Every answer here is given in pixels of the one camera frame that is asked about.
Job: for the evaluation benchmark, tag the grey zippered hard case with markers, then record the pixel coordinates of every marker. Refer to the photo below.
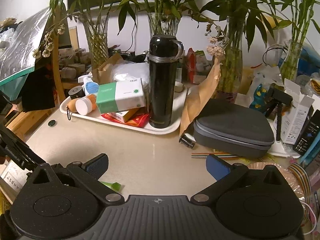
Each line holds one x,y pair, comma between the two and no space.
234,129

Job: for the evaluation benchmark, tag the tan silicone pouch with carabiner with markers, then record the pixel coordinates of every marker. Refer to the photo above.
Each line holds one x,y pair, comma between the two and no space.
71,108

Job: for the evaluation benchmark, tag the green wet wipes pack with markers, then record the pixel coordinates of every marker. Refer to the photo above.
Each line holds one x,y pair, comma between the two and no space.
114,186

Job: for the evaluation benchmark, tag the small black tripod camera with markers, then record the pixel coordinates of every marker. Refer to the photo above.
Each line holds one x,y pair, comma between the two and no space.
276,98

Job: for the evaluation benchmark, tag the glass vase with bamboo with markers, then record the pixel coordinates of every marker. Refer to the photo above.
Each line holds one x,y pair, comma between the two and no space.
96,34
163,24
231,65
289,67

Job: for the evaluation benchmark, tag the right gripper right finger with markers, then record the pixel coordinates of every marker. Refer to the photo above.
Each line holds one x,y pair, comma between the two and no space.
226,176

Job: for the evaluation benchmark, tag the black thermos bottle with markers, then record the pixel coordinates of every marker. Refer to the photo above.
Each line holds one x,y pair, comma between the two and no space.
164,54

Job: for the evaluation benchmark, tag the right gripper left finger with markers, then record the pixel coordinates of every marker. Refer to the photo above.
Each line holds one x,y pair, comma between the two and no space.
86,175

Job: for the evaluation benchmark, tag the glass vase with bamboo far right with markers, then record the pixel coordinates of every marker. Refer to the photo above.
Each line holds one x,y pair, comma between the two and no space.
289,67

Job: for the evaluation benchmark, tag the green white tissue box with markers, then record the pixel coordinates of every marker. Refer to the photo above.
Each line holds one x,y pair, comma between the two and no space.
120,96

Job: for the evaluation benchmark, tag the dark green round cap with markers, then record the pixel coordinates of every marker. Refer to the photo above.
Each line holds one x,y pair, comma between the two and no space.
51,123

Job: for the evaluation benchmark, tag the white plastic tray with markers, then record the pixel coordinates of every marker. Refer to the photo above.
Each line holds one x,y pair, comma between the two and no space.
178,103

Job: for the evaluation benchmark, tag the glass vase with bamboo middle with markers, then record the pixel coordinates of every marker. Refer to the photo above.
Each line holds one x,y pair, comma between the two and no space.
163,24

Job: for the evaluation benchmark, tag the white blue spray bottle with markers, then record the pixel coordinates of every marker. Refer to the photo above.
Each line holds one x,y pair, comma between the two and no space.
88,85

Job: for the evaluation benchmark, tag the red packet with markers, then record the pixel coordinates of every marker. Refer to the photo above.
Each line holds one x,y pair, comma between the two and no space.
137,120

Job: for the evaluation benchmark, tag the white pill bottle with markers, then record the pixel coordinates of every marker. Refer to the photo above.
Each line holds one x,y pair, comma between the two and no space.
86,104

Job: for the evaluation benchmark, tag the glass vase with bamboo left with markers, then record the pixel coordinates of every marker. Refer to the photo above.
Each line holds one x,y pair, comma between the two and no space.
96,34

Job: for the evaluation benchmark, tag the brown paper bag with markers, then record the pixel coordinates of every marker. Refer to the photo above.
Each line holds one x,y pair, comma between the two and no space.
199,96

